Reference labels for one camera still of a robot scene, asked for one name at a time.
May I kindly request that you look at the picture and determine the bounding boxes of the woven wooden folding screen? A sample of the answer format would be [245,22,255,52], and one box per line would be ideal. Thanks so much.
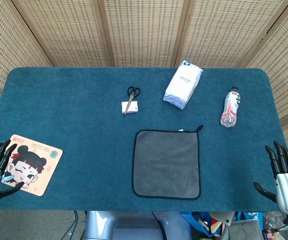
[0,0,288,161]

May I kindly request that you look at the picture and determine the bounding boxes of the teal table cover mat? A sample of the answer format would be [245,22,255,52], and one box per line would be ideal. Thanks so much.
[0,66,288,213]

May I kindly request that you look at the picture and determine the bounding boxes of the grey green microfibre cloth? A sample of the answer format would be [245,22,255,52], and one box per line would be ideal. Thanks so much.
[131,124,204,201]

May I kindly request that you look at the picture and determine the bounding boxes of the small white paper box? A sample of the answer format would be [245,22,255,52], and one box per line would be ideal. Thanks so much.
[121,100,139,115]

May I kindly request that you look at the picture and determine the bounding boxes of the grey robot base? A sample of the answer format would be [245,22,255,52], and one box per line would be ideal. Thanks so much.
[83,210,192,240]

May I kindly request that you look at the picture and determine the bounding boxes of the cartoon girl mouse pad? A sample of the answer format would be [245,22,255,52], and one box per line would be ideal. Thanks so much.
[0,134,63,197]

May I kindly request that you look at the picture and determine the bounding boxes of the clear plastic drink bottle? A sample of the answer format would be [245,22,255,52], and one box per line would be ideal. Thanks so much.
[219,86,242,128]

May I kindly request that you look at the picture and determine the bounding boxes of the grey folded cloth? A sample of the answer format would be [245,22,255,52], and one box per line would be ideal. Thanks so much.
[221,219,264,240]

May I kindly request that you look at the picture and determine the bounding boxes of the white tissue pack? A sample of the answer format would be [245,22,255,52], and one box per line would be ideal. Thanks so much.
[162,59,204,111]

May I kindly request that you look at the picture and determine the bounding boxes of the black handled scissors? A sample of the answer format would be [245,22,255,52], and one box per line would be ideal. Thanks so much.
[123,86,142,116]

